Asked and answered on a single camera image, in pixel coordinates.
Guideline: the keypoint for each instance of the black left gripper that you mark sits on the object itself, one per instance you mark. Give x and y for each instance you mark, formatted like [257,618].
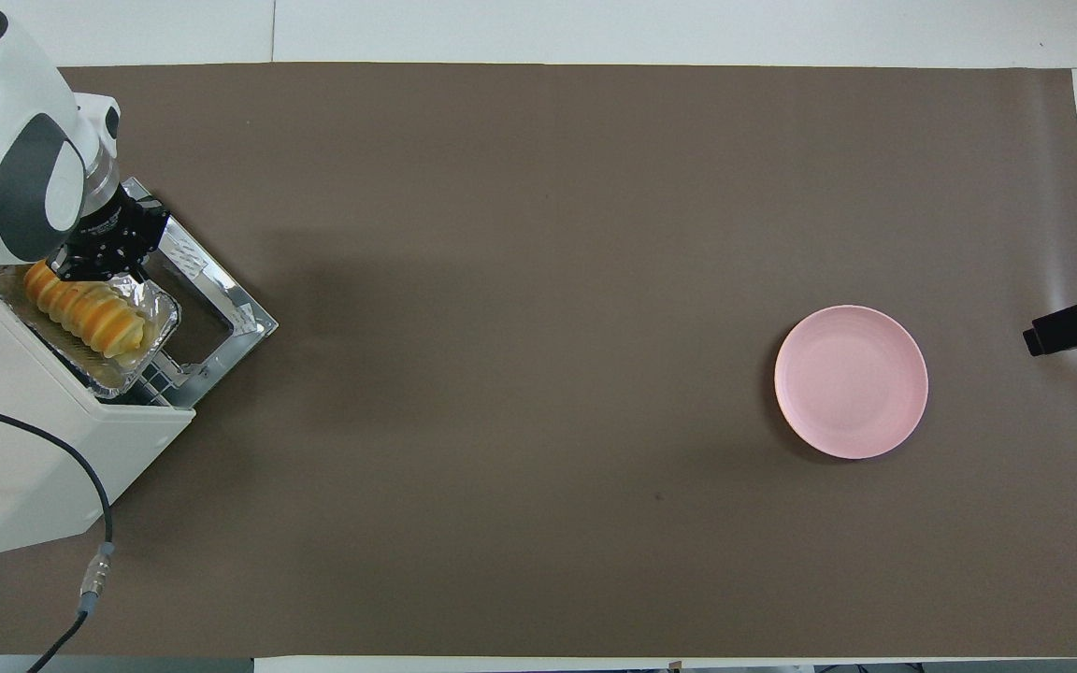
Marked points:
[118,234]

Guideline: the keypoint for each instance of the yellow sliced bread loaf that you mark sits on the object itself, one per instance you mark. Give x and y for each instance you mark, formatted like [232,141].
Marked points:
[85,313]

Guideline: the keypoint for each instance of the aluminium foil tray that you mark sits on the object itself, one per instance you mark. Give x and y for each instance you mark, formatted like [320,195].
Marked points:
[155,322]

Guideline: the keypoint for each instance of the glass oven door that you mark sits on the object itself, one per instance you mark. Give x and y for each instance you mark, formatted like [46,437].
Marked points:
[239,318]

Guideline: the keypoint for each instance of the cream toaster oven body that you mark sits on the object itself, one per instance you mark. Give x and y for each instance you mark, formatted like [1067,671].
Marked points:
[43,449]

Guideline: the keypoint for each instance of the pink round plate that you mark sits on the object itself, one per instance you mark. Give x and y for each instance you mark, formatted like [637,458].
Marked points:
[852,381]

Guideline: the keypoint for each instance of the brown table mat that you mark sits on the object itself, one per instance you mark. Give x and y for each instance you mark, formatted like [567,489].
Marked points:
[595,280]

